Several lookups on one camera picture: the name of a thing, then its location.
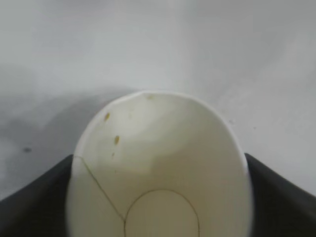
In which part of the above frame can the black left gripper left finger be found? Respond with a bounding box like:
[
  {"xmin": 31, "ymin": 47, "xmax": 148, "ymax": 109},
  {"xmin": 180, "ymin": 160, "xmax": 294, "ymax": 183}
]
[{"xmin": 0, "ymin": 154, "xmax": 75, "ymax": 237}]

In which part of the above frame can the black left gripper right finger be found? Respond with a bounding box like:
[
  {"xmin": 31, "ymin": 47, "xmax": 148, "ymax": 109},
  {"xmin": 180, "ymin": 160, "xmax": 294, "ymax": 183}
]
[{"xmin": 244, "ymin": 153, "xmax": 316, "ymax": 237}]

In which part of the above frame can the white paper cup green logo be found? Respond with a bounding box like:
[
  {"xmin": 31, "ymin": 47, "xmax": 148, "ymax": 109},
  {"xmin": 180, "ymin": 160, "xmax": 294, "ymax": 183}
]
[{"xmin": 66, "ymin": 90, "xmax": 255, "ymax": 237}]

